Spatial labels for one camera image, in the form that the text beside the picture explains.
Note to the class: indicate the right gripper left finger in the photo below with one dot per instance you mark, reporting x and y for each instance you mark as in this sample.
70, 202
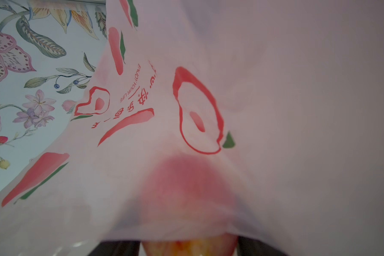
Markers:
116, 248

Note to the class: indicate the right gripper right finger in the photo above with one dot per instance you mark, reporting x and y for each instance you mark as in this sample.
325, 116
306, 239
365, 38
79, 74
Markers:
251, 247

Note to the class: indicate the pink red apple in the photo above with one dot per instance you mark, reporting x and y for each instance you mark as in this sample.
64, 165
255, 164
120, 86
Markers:
222, 245

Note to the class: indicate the pink plastic bag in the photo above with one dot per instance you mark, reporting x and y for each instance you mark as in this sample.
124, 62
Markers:
182, 120

